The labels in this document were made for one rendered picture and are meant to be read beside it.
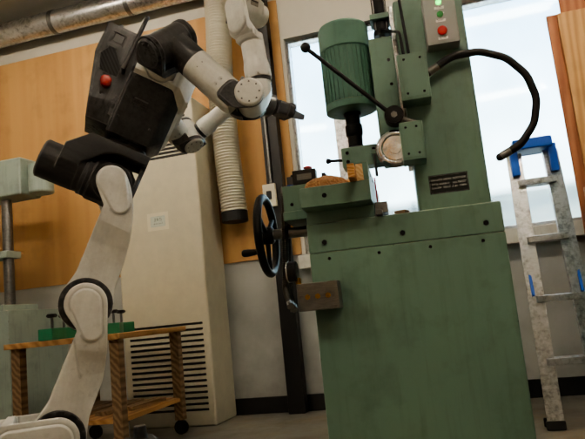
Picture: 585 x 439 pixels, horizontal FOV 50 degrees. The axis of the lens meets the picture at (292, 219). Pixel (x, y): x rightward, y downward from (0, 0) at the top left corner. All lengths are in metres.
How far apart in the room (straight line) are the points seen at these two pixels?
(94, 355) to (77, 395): 0.11
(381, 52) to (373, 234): 0.64
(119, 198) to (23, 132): 2.80
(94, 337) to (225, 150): 2.03
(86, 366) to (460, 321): 1.04
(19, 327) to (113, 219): 2.00
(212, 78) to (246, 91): 0.11
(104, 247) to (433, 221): 0.95
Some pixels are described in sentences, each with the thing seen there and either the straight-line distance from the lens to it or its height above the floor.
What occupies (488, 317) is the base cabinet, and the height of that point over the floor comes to 0.47.
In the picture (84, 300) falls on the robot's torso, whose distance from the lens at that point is 1.77.
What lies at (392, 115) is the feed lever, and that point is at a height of 1.12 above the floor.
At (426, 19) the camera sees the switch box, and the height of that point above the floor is 1.41.
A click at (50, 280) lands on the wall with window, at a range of 4.29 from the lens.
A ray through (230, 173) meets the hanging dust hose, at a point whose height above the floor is 1.35.
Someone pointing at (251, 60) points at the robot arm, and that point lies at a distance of 1.75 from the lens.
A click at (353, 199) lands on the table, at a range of 1.84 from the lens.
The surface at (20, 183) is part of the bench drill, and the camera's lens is 3.91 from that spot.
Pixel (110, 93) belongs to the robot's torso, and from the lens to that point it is 1.89.
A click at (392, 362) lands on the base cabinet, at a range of 1.89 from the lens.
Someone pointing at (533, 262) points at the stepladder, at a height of 0.64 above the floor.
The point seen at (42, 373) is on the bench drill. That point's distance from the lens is 3.87.
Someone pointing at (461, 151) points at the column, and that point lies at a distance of 2.05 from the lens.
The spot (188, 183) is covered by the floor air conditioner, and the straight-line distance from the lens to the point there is 3.53.
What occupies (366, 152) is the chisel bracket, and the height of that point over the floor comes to 1.04.
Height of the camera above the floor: 0.54
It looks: 8 degrees up
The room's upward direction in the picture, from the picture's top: 6 degrees counter-clockwise
